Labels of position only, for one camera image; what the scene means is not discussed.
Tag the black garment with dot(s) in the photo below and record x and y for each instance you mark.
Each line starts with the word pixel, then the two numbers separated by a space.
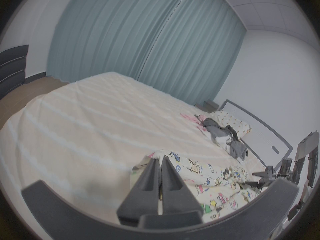
pixel 231 131

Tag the bed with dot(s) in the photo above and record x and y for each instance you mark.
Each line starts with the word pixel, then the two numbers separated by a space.
pixel 87 124

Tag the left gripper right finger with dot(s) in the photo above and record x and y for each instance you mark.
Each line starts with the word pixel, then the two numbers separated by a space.
pixel 175 199

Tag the dark chest of drawers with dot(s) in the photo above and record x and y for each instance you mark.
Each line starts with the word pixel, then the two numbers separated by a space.
pixel 12 69

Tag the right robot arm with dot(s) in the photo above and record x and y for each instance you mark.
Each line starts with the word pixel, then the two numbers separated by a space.
pixel 306 146

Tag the white printed pyjama top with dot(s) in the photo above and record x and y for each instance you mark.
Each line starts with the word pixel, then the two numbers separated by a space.
pixel 215 179

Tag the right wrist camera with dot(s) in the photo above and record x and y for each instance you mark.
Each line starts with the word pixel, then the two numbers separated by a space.
pixel 286 165

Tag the white printed pillow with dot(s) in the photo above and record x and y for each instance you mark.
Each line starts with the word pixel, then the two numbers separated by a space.
pixel 230 121

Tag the dark grey garment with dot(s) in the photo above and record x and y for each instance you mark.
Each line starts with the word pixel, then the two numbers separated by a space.
pixel 212 122

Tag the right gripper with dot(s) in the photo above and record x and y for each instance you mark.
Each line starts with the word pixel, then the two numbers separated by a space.
pixel 269 175

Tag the pink garment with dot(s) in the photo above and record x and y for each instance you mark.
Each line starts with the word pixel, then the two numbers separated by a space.
pixel 190 117

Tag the grey and white garment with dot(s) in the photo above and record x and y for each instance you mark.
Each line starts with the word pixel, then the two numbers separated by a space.
pixel 236 147

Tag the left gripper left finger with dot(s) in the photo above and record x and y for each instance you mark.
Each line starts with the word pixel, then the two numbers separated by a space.
pixel 143 199

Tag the grey bedside table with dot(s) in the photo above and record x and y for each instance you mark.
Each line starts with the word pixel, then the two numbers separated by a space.
pixel 207 105

